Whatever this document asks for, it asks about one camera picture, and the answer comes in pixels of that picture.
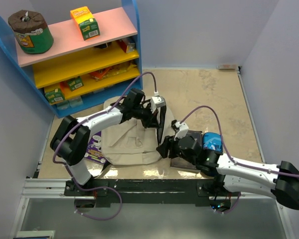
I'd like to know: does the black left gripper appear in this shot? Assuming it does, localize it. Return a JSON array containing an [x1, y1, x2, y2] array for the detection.
[[133, 103, 160, 128]]

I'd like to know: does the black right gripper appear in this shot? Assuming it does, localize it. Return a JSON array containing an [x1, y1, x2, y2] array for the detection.
[[156, 132, 197, 165]]

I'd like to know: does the dark tale of two cities book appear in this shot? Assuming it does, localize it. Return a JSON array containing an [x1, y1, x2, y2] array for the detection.
[[170, 130, 203, 174]]

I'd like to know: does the beige canvas backpack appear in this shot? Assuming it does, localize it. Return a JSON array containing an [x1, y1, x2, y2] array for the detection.
[[94, 96, 176, 179]]

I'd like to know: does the purple treehouse paperback book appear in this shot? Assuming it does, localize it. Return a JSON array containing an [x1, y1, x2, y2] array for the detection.
[[84, 132, 107, 165]]

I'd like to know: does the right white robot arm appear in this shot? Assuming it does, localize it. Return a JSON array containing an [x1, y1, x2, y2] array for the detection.
[[156, 132, 299, 210]]

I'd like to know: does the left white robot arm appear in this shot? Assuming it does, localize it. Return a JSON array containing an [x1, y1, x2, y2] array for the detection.
[[50, 88, 165, 195]]

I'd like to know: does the yellow snack bag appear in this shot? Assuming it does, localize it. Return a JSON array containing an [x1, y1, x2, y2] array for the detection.
[[104, 61, 137, 78]]

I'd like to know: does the brown green toilet roll pack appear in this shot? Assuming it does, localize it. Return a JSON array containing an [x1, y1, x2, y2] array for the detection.
[[8, 10, 54, 54]]

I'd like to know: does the blue pencil case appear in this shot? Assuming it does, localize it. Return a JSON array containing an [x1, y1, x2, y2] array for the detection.
[[202, 132, 223, 153]]

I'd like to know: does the orange snack packet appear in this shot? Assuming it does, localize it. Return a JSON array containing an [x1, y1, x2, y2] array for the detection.
[[89, 67, 112, 80]]

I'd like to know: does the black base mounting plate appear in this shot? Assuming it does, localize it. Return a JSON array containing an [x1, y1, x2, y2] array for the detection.
[[64, 178, 242, 208]]

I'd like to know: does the red white small box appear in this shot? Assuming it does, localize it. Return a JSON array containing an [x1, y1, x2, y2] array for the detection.
[[116, 38, 136, 53]]

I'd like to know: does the green sponge box middle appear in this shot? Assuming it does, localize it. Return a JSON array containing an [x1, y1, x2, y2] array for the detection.
[[65, 76, 84, 91]]

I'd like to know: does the blue wooden shelf unit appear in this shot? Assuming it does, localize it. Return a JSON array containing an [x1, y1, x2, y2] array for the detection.
[[0, 0, 143, 118]]

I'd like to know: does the black object on shelf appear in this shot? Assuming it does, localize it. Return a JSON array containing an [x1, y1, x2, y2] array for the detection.
[[94, 42, 112, 49]]

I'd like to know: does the green sponge box left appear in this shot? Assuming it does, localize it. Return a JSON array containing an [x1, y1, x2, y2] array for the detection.
[[44, 88, 65, 104]]

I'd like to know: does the orange green sponge box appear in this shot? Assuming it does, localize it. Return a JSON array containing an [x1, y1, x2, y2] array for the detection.
[[70, 6, 100, 41]]

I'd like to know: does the small white orange label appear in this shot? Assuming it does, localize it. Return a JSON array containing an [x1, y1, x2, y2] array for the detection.
[[217, 64, 239, 70]]

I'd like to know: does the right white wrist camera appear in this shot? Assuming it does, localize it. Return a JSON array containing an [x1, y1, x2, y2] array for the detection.
[[171, 120, 189, 140]]

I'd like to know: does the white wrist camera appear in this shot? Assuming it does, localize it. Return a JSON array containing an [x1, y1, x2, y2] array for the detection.
[[171, 120, 189, 140], [150, 96, 166, 112]]

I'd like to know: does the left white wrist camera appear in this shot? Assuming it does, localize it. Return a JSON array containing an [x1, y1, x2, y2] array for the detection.
[[150, 96, 166, 112]]

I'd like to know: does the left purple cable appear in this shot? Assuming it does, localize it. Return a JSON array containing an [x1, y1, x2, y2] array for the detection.
[[52, 72, 159, 165]]

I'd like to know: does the purple cable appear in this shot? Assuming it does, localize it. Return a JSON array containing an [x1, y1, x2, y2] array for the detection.
[[52, 72, 159, 165], [179, 106, 299, 180]]

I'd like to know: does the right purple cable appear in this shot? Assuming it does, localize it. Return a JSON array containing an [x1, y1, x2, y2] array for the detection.
[[179, 106, 299, 180]]

